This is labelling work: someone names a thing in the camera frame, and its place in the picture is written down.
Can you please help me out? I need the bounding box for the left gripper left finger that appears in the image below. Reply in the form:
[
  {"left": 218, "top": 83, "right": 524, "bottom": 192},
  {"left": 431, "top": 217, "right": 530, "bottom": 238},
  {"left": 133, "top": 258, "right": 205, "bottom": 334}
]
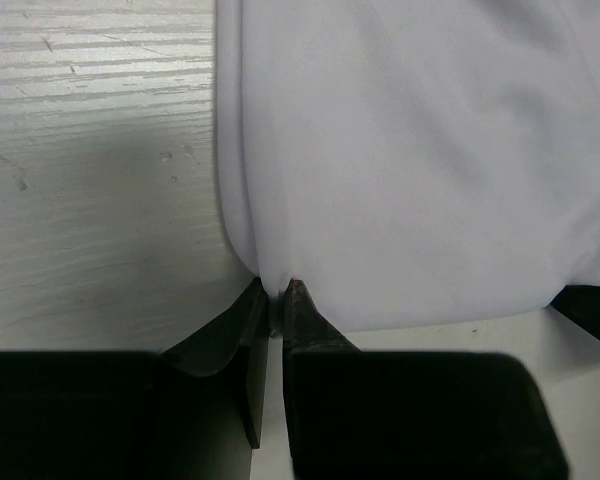
[{"left": 0, "top": 280, "right": 268, "bottom": 479}]

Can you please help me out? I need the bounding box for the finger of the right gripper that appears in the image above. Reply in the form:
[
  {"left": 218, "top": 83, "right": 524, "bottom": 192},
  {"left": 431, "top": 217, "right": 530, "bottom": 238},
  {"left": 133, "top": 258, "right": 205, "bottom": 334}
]
[{"left": 550, "top": 286, "right": 600, "bottom": 341}]

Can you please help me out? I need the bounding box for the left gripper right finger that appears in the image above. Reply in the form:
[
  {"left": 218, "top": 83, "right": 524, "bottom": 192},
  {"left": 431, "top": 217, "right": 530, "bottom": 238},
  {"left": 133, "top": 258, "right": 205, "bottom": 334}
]
[{"left": 282, "top": 280, "right": 570, "bottom": 479}]

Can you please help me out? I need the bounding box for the white t shirt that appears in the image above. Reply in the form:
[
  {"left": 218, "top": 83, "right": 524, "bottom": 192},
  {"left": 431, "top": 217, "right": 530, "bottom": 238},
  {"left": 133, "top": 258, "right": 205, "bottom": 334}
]
[{"left": 216, "top": 1, "right": 600, "bottom": 331}]

